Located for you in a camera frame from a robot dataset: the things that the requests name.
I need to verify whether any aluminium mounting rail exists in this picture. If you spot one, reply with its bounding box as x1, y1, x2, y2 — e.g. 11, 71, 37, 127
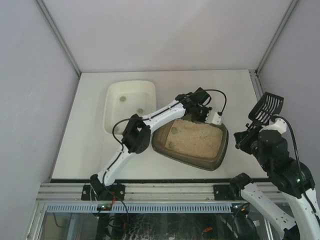
36, 181, 308, 204

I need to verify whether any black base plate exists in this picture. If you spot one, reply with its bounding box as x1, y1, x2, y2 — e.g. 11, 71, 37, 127
81, 184, 126, 201
213, 184, 243, 201

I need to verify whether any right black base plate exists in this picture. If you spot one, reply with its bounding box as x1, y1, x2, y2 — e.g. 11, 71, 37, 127
213, 184, 243, 201

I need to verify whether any grey slotted cable duct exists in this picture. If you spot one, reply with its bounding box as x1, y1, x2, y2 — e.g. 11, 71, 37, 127
46, 202, 232, 214

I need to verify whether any black slotted litter scoop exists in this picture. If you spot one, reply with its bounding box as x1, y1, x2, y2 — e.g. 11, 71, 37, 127
248, 92, 284, 126

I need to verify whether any dark translucent litter box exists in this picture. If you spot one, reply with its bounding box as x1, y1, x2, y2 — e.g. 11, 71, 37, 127
151, 115, 229, 171

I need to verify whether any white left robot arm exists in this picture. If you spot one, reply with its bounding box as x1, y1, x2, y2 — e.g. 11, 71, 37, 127
90, 87, 211, 200

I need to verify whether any green clump near left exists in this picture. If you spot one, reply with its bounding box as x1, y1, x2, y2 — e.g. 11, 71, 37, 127
137, 108, 144, 114

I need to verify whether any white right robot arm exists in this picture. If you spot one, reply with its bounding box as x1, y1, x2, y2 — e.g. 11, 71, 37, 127
230, 128, 320, 240

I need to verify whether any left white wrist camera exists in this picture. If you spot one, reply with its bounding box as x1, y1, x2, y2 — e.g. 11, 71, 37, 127
205, 111, 223, 126

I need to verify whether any beige pellet litter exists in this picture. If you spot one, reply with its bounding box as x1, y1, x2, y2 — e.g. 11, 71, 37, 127
165, 119, 223, 159

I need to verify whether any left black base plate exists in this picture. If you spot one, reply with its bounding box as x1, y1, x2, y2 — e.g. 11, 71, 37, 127
81, 184, 126, 201

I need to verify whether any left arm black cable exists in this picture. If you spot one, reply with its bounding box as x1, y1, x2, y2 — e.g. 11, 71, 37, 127
111, 89, 228, 181

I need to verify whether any white plastic bin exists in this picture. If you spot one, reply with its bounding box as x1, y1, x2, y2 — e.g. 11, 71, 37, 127
103, 80, 157, 135

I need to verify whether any green clump in box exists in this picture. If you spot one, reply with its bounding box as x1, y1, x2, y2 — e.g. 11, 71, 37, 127
168, 141, 175, 148
171, 127, 178, 134

